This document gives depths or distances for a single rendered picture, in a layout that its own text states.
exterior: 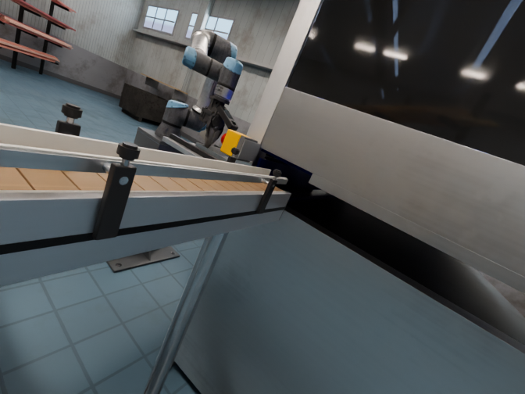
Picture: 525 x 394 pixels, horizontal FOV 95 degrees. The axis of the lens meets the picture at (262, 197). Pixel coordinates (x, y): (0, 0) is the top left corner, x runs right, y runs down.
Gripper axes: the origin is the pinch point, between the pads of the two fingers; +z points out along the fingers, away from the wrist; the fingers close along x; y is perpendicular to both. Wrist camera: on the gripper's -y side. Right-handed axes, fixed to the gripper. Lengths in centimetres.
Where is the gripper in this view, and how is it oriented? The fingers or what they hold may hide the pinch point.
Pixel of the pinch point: (208, 145)
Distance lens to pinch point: 108.9
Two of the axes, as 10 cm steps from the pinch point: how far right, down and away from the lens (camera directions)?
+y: -7.8, -4.6, 4.3
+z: -3.9, 8.9, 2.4
